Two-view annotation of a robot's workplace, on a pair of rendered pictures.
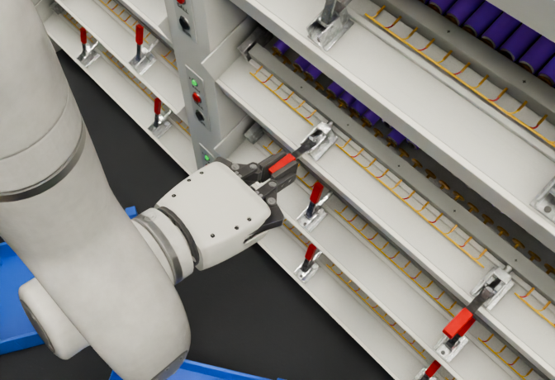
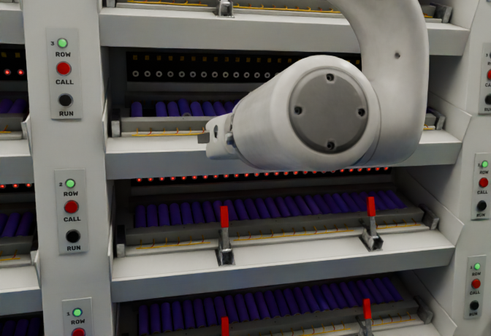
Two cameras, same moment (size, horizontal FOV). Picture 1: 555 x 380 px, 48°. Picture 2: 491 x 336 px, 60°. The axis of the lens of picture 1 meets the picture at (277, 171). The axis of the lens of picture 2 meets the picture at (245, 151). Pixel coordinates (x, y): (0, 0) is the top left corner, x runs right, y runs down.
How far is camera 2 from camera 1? 0.77 m
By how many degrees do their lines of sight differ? 68
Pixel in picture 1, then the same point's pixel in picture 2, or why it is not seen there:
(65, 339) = (367, 86)
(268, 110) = (169, 145)
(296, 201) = (202, 258)
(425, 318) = (345, 245)
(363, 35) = (240, 14)
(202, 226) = not seen: hidden behind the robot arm
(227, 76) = (112, 147)
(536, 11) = not seen: outside the picture
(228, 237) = not seen: hidden behind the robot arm
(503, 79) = (317, 1)
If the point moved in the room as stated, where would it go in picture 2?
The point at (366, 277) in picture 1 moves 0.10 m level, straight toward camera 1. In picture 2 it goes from (296, 255) to (345, 273)
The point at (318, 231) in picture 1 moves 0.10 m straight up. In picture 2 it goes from (239, 260) to (239, 201)
